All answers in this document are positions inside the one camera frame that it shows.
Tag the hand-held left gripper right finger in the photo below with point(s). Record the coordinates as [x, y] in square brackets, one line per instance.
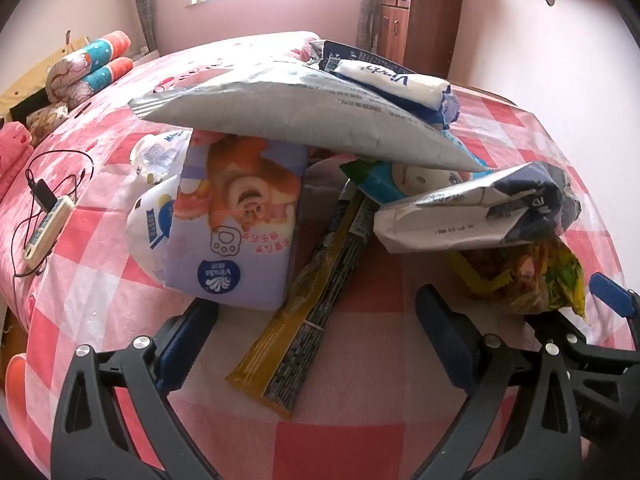
[445, 340]

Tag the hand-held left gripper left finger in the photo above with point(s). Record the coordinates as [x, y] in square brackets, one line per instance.
[187, 340]

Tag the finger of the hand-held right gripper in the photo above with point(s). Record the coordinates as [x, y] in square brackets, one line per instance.
[600, 375]
[607, 292]

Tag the yellow green snack bag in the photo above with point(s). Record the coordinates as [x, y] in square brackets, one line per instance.
[530, 280]

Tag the yellow stick wrapper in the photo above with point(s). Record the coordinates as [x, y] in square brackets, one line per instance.
[295, 340]

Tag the pink checked tablecloth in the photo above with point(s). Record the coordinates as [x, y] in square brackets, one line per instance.
[380, 440]

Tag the white navy crumpled bag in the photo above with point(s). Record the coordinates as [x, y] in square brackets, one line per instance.
[450, 220]

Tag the white blue print plastic bag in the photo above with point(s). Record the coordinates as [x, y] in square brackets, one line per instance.
[145, 220]

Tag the purple bear print tissue pack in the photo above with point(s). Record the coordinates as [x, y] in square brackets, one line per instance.
[240, 210]

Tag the teal green wrapper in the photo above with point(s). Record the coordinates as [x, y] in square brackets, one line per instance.
[385, 180]

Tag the beige power strip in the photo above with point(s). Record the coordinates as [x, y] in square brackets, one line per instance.
[47, 232]

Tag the black charger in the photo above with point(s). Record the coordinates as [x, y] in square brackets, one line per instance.
[42, 192]

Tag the pink script print pillow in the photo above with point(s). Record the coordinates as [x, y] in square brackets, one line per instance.
[12, 160]

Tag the large grey foil bag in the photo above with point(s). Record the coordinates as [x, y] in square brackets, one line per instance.
[300, 110]

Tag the brown yellow print pillow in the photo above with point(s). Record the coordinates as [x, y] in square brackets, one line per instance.
[47, 120]

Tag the white tissue pack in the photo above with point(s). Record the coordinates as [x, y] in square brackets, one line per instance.
[390, 82]

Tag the folded cartoon print quilt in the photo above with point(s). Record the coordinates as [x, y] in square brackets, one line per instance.
[95, 52]
[100, 77]

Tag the bed with pink blanket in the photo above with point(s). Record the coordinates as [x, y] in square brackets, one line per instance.
[240, 47]

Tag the brown wooden cabinet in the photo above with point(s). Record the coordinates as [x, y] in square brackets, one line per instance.
[425, 25]

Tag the grey patterned curtain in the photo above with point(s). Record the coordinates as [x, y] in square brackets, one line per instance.
[370, 15]
[145, 5]

